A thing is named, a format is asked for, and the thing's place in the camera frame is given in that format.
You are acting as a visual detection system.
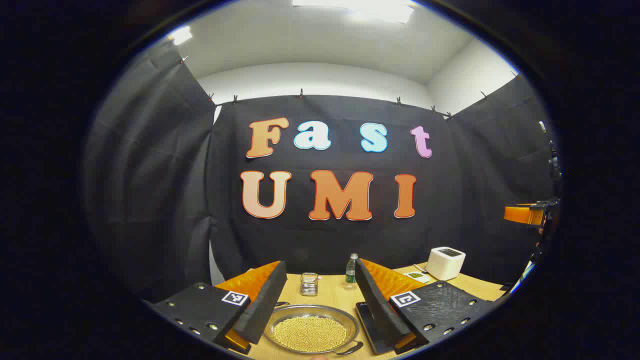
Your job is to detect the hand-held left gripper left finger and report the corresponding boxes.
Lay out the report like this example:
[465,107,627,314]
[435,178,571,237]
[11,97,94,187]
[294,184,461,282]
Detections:
[142,260,289,356]

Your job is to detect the clear plastic water bottle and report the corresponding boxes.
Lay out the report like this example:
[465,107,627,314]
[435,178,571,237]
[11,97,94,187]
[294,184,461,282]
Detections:
[345,253,359,291]

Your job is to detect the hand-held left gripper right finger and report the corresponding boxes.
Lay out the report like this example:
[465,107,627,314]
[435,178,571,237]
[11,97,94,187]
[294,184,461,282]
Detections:
[354,258,496,356]

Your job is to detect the metal wire holder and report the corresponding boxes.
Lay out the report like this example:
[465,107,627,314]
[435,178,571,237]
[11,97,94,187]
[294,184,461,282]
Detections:
[300,272,320,297]

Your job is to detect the pile of soybeans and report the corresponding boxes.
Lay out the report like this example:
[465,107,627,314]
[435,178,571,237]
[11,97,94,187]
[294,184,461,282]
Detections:
[273,316,347,352]

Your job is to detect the stainless steel pot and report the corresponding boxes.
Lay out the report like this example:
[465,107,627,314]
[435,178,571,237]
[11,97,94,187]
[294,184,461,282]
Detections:
[263,301,364,357]

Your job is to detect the white toaster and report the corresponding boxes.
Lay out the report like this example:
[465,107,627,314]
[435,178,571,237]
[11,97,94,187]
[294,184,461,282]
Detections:
[426,246,466,281]

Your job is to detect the black backdrop cloth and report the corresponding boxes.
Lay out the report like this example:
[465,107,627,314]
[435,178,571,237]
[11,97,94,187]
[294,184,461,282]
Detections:
[82,40,563,304]

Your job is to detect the black induction cooktop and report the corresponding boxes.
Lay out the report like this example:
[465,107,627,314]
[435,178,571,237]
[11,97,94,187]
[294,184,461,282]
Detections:
[355,301,396,356]

